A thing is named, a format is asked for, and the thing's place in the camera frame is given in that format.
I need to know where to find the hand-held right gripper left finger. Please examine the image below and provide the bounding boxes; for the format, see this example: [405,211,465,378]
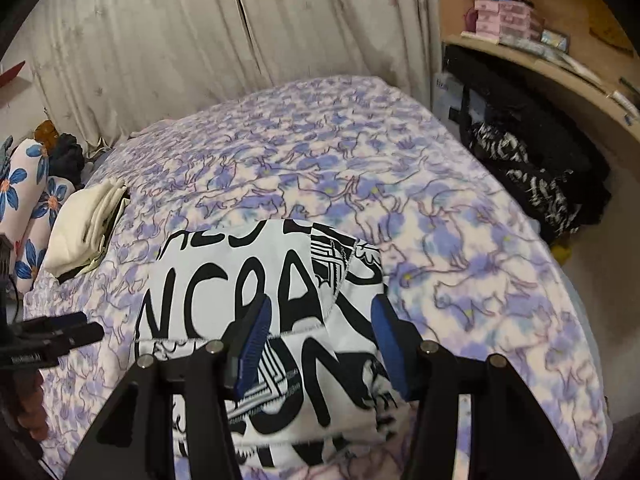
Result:
[62,292,274,480]

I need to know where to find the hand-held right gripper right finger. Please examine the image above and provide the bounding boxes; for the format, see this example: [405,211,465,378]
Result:
[370,293,584,480]

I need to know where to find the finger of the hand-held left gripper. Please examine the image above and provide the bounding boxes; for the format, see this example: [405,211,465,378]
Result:
[22,311,89,334]
[42,322,106,357]

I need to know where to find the white black printed garment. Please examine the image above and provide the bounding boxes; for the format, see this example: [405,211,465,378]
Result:
[134,217,407,469]

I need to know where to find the person's left hand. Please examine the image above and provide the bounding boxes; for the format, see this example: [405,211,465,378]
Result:
[12,371,51,442]

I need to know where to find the cream folded cloth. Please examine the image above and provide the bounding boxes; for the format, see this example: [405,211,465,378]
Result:
[42,178,132,279]

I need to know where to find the dark cloth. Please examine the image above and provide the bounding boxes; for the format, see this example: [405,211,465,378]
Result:
[49,134,86,186]

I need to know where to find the purple floral blanket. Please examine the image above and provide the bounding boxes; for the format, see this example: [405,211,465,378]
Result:
[22,75,614,480]

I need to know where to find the brown cloth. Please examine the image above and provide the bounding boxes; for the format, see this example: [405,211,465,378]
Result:
[34,119,60,148]

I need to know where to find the black white patterned cloth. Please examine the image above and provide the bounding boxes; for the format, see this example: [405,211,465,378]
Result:
[469,121,583,243]

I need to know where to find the red shelf board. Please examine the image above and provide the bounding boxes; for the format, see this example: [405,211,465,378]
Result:
[0,60,27,89]

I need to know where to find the white box with blue print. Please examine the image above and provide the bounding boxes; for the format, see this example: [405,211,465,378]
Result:
[432,72,487,127]

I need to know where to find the black cloth pile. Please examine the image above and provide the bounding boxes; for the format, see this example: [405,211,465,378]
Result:
[480,89,612,228]

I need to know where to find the beige curtain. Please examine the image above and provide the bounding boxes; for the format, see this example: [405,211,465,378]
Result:
[0,0,443,152]

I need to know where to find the wooden shelf unit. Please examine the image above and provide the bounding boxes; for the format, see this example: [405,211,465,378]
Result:
[432,0,640,166]

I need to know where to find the white tube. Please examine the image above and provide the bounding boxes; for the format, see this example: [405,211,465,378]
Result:
[606,89,640,113]

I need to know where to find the stack of pink boxes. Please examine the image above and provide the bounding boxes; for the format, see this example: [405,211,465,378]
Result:
[471,0,547,44]

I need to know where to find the small pale blue box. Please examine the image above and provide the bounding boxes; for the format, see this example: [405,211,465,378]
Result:
[541,29,572,52]

